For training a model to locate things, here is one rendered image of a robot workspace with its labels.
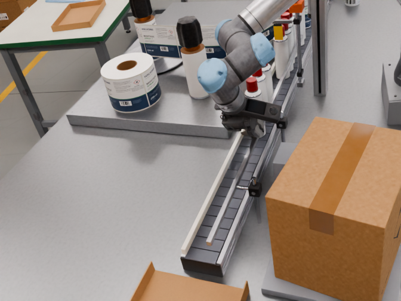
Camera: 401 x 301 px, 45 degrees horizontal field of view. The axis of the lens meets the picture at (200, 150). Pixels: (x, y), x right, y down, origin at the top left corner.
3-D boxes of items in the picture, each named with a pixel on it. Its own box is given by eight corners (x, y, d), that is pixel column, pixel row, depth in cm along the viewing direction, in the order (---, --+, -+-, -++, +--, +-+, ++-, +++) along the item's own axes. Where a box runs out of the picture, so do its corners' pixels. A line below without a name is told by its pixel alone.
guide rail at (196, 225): (282, 49, 195) (281, 45, 194) (285, 49, 195) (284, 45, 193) (182, 254, 120) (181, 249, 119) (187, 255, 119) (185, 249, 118)
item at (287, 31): (281, 66, 187) (277, 17, 175) (295, 67, 185) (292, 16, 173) (278, 73, 184) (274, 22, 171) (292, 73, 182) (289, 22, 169)
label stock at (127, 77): (102, 100, 190) (91, 68, 182) (144, 79, 198) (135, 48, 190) (127, 119, 177) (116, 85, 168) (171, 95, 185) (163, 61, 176)
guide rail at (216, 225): (299, 37, 189) (299, 34, 188) (303, 37, 189) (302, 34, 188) (206, 245, 114) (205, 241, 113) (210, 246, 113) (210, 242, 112)
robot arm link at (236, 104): (241, 79, 123) (236, 107, 120) (247, 88, 127) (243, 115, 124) (215, 80, 127) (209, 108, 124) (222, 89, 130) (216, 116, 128)
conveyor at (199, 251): (310, 5, 238) (309, -3, 236) (327, 4, 235) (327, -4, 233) (187, 267, 123) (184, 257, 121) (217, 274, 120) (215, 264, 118)
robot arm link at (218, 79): (231, 67, 112) (203, 89, 113) (247, 91, 121) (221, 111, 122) (216, 48, 116) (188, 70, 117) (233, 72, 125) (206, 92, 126)
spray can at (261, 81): (256, 113, 165) (250, 60, 153) (271, 114, 163) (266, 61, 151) (252, 122, 161) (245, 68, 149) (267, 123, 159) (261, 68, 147)
